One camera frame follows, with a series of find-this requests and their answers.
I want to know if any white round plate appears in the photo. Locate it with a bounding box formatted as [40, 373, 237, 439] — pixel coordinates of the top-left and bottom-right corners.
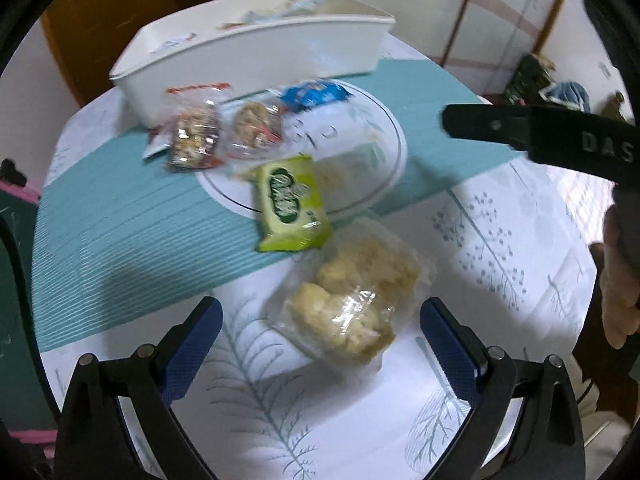
[195, 77, 408, 221]

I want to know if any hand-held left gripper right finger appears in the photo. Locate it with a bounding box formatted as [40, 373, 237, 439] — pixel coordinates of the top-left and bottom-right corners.
[419, 297, 586, 480]

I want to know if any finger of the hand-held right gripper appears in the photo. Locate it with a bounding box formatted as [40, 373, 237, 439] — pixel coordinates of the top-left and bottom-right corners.
[440, 104, 538, 152]

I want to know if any blue snack packet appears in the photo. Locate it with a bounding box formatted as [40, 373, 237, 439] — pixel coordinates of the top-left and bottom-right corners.
[280, 79, 351, 111]

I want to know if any white plastic bin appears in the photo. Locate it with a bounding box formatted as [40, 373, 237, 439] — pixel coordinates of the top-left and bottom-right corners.
[109, 0, 397, 128]

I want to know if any brown wooden door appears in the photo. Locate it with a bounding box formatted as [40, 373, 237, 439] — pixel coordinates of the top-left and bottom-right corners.
[40, 0, 221, 108]

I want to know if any red-trimmed nut packet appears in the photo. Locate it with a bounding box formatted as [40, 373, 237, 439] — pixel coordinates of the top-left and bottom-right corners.
[142, 81, 233, 173]

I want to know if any floral sliding wardrobe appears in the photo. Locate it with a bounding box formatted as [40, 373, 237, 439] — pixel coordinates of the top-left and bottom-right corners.
[340, 0, 626, 111]

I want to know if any green chalkboard with pink frame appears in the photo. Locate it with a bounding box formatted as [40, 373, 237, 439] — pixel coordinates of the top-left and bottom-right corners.
[0, 157, 61, 446]

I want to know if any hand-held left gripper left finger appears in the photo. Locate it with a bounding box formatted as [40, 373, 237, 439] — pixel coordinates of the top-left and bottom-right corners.
[59, 296, 224, 480]

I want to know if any blue cloth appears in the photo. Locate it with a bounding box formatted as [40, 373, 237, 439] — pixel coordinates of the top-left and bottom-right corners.
[540, 81, 592, 113]

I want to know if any person's right hand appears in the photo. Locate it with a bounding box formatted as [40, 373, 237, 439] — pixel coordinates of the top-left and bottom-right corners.
[589, 242, 640, 350]

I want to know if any green snack packet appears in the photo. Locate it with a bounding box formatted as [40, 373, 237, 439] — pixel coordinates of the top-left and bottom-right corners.
[252, 154, 333, 253]

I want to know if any green bag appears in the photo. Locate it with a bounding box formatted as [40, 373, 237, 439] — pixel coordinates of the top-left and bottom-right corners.
[502, 54, 556, 106]

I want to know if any black knob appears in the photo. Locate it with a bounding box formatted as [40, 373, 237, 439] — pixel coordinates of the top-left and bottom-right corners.
[0, 159, 28, 186]

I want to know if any teal ribbed placemat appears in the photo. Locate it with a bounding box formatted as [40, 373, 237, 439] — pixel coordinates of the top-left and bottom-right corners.
[31, 55, 506, 356]

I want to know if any clear nut packet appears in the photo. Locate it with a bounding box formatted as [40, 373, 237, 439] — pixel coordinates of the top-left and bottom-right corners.
[227, 100, 286, 158]

